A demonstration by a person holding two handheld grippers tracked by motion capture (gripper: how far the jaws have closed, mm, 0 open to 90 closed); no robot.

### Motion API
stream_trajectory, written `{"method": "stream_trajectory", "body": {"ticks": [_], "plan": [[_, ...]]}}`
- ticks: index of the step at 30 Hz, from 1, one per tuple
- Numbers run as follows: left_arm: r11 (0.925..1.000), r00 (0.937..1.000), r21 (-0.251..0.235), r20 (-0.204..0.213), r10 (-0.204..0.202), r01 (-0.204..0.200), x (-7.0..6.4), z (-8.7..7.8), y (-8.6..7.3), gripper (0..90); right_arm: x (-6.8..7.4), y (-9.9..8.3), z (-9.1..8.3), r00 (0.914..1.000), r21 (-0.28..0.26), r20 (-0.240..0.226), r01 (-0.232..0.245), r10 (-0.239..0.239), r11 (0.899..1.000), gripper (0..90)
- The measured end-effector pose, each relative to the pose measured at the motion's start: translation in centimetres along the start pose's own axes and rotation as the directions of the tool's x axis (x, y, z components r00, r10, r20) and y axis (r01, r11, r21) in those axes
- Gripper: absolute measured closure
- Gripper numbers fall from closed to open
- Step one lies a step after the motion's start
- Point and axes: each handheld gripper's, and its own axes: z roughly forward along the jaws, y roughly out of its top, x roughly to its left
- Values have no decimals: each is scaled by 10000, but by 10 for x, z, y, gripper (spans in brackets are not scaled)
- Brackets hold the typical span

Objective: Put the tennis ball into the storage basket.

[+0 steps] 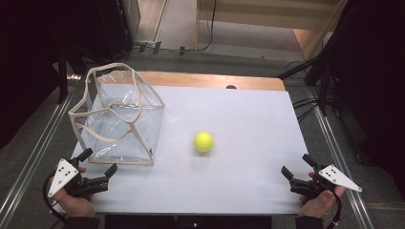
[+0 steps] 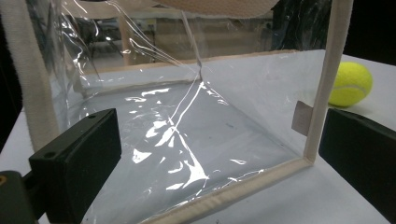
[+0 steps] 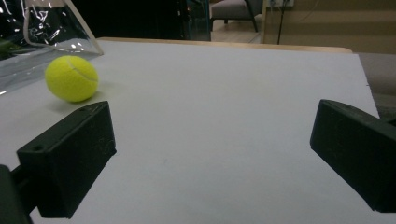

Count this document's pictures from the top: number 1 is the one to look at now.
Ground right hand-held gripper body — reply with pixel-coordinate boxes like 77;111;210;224
289;163;363;199

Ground right hand-held gripper black cable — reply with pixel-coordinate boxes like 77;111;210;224
324;190;344;229

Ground black metal stand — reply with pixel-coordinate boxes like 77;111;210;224
56;44;87;105

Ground left hand-held gripper black cable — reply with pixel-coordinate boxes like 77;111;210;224
42;173;69;224

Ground person's left hand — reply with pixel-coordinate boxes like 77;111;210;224
52;189;96;219

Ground metal floor rail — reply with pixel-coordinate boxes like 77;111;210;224
0;92;75;223
313;104;375;229

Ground hanging black cable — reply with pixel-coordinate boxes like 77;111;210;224
199;0;218;52

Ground black curtain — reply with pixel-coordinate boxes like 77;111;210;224
313;0;405;192
0;0;133;151

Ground person's right hand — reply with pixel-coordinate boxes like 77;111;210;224
299;186;347;220

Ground yellow tennis ball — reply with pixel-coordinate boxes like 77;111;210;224
193;131;215;154

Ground clear bag with beige trim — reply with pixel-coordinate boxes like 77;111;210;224
68;62;166;167

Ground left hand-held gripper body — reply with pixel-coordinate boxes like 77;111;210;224
47;156;110;198

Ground black tripod stand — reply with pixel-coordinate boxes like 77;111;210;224
276;55;337;117

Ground light wooden furniture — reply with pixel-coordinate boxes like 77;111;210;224
194;0;349;62

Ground black floor cables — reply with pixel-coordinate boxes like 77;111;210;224
291;96;323;123

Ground hand-held gripper black cable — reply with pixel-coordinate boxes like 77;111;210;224
42;173;69;224
324;190;344;229

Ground white table cover sheet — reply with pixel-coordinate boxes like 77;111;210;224
52;84;314;216

